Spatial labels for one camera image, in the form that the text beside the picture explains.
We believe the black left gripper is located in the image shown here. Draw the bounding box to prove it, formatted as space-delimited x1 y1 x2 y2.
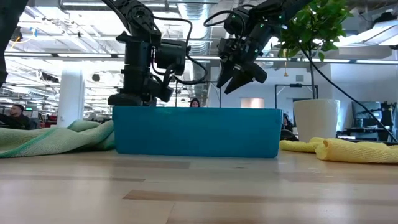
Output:
108 67 158 106

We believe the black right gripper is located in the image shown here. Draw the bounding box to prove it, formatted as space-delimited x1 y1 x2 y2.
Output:
216 24 271 95

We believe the teal plastic bin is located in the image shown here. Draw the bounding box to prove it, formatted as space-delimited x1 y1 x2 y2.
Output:
112 105 283 159

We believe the pale green microfiber towel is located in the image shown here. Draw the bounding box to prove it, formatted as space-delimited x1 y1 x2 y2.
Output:
0 119 115 159

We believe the yellow microfiber towel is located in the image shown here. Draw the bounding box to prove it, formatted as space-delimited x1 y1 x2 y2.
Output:
279 136 398 164

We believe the black metal stand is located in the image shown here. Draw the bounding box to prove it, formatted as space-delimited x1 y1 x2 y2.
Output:
274 83 318 110

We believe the white column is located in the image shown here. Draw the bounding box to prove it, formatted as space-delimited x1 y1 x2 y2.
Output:
57 70 85 128

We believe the black office chair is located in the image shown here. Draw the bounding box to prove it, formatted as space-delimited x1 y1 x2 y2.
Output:
280 113 299 141

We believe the white plant pot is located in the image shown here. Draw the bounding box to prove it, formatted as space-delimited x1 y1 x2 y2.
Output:
292 98 341 143

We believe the green leafy plant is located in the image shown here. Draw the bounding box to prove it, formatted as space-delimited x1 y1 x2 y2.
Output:
273 0 354 100

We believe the dark computer monitor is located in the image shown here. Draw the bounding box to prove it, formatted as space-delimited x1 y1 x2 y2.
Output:
351 101 383 128

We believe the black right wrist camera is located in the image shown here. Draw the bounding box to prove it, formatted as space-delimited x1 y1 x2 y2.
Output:
247 63 268 84

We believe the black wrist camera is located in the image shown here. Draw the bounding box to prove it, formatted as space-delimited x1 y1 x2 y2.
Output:
150 76 174 103
247 63 268 84

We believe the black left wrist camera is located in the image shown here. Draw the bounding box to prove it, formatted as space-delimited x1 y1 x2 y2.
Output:
150 76 174 103

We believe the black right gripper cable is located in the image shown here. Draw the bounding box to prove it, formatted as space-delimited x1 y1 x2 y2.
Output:
203 9 249 29

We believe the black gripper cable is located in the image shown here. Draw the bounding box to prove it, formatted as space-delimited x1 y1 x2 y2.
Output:
203 9 249 29
152 15 209 86

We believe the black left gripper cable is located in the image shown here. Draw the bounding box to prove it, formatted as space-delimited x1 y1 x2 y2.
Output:
152 15 209 86

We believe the long black cable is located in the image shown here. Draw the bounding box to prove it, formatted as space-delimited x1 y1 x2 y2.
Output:
298 46 398 144

